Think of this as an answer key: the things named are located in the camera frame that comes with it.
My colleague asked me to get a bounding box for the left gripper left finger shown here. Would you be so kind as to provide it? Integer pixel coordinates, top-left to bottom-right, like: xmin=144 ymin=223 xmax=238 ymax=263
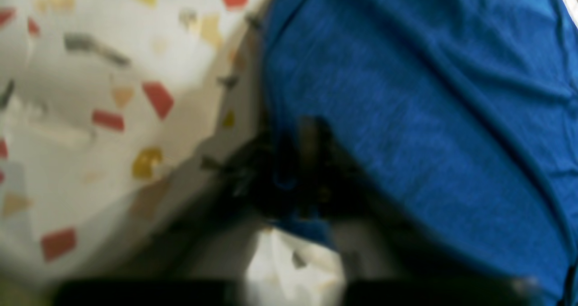
xmin=59 ymin=132 xmax=289 ymax=306

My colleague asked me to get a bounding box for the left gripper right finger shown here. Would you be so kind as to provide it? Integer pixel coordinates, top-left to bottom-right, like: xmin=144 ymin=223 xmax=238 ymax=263
xmin=301 ymin=117 xmax=533 ymax=306

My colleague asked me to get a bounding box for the dark blue t-shirt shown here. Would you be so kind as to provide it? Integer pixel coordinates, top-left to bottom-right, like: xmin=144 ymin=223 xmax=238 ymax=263
xmin=262 ymin=0 xmax=577 ymax=306

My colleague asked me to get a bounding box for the terrazzo patterned table cloth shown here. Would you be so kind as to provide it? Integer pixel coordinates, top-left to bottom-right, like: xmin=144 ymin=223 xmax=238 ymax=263
xmin=0 ymin=0 xmax=270 ymax=292

